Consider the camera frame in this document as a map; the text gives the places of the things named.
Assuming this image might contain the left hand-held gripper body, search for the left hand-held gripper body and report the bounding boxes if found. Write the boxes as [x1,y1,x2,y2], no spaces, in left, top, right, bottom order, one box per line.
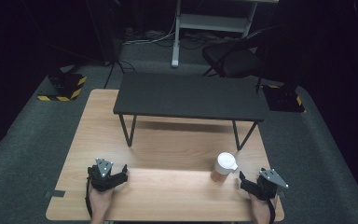
[87,158,121,192]

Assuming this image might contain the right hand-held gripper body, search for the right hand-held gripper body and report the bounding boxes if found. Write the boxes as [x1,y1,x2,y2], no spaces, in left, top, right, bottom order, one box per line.
[255,167,290,201]

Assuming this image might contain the white-lidded cup with orange drink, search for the white-lidded cup with orange drink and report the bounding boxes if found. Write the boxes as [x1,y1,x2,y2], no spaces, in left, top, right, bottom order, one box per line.
[210,151,239,183]

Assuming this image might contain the person's left hand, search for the person's left hand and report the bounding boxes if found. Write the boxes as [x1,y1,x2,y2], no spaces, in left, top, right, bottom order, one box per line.
[88,185,115,217]

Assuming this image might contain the person's right hand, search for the person's right hand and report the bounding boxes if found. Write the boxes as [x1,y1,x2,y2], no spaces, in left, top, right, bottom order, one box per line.
[249,191,278,222]

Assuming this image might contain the grey tape strip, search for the grey tape strip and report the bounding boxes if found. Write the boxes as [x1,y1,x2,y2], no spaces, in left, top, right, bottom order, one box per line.
[44,189,66,199]

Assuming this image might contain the black yellow-striped stand base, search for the black yellow-striped stand base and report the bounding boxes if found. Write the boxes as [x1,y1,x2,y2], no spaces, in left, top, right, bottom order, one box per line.
[261,83,307,114]
[36,71,88,103]

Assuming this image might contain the black desktop shelf riser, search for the black desktop shelf riser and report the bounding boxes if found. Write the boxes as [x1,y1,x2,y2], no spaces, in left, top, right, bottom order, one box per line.
[113,72,270,151]

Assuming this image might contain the black folding chair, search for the black folding chair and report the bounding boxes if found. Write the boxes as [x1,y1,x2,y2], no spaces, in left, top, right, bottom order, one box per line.
[201,25,269,78]

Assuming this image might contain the black tripod stand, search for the black tripod stand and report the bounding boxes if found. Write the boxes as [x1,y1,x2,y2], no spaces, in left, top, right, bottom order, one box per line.
[85,0,127,90]

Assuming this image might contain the black left gripper strap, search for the black left gripper strap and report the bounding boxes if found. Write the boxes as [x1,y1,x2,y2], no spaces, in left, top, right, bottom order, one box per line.
[85,175,93,219]

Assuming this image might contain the black gripper strap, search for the black gripper strap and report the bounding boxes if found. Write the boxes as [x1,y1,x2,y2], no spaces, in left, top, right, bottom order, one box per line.
[268,199,278,224]
[85,175,93,219]

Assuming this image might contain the black right gripper strap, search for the black right gripper strap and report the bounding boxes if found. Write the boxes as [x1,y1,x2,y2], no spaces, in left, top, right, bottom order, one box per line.
[268,199,278,224]

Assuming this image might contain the cables on floor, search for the cables on floor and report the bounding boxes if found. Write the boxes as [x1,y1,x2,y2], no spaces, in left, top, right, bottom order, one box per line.
[122,18,206,50]

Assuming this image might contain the white metal desk frame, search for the white metal desk frame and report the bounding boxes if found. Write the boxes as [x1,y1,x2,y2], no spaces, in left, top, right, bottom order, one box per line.
[171,0,280,69]

